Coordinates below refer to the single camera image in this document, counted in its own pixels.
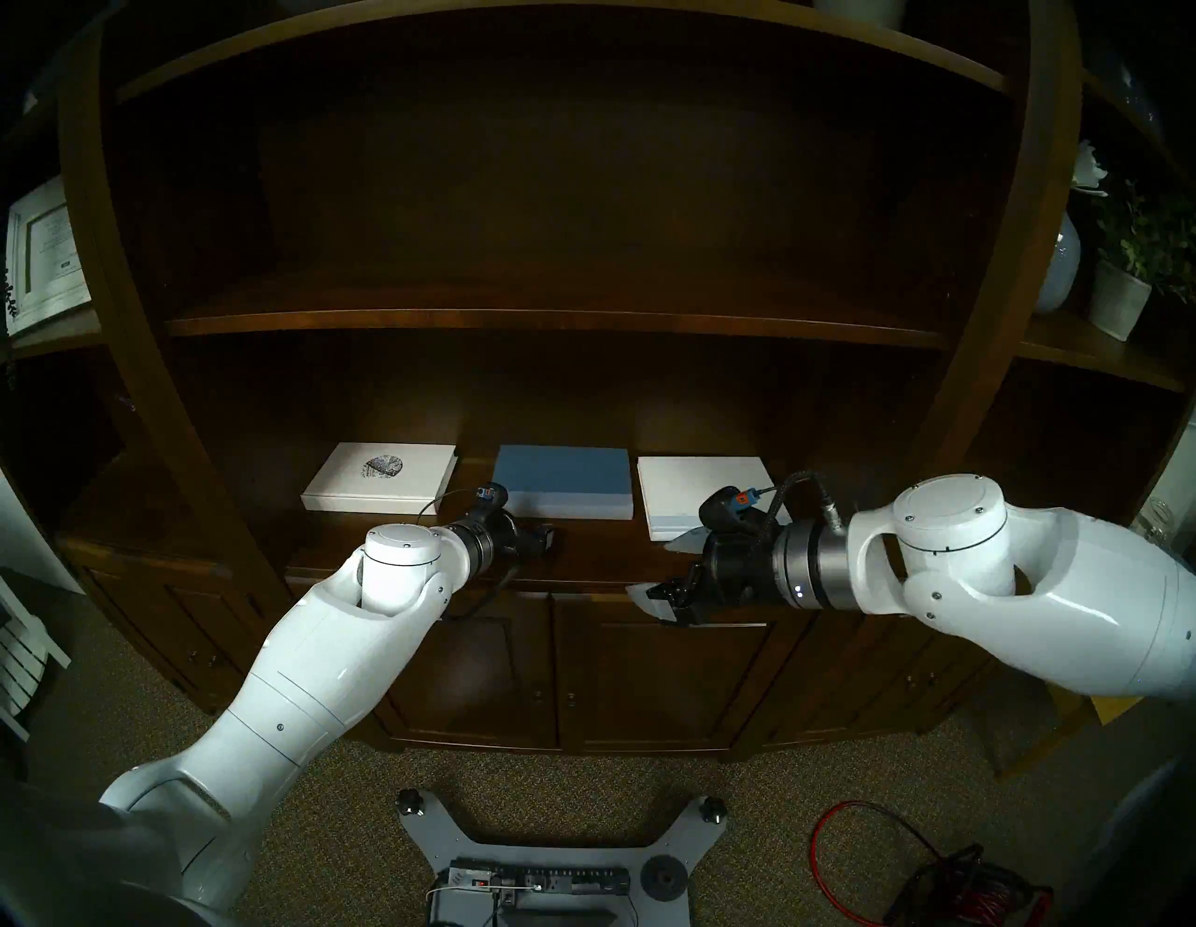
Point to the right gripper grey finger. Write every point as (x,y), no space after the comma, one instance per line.
(656,600)
(690,539)

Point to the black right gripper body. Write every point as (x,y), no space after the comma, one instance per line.
(738,565)

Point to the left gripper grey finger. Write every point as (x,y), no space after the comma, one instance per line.
(549,539)

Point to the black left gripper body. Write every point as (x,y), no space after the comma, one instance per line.
(509,534)

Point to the white book pale blue spine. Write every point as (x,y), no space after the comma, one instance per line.
(691,495)

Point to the blue cover hardback book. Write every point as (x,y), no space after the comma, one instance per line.
(561,477)

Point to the white book with round print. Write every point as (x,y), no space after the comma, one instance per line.
(374,481)

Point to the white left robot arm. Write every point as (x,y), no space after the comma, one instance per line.
(308,654)

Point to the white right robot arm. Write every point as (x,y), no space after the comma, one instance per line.
(1028,579)

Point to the black star knob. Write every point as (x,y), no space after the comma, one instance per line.
(408,801)
(714,809)

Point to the dark brown wooden bookcase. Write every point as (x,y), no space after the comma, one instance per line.
(561,318)

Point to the round black rubber foot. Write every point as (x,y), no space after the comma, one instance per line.
(663,878)

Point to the black power strip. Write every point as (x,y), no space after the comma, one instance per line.
(561,880)

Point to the light wooden side table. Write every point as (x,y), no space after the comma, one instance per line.
(1117,707)

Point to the clear glass jar with sticks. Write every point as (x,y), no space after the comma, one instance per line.
(1163,519)

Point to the white round vase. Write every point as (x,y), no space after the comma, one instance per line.
(1060,271)

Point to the green plant in white pot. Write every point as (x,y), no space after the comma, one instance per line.
(1117,299)

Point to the white slatted chair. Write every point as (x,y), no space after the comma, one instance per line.
(23,663)

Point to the white artificial flower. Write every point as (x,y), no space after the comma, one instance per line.
(1089,168)

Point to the white framed certificate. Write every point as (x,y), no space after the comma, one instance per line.
(47,252)

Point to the dark hanging bead plant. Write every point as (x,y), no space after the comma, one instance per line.
(7,299)

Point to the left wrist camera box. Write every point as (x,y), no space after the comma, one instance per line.
(491,493)

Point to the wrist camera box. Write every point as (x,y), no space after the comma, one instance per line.
(733,505)
(491,493)

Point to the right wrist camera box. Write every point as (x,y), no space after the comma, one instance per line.
(733,505)

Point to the grey metal robot base plate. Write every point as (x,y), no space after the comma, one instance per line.
(467,841)

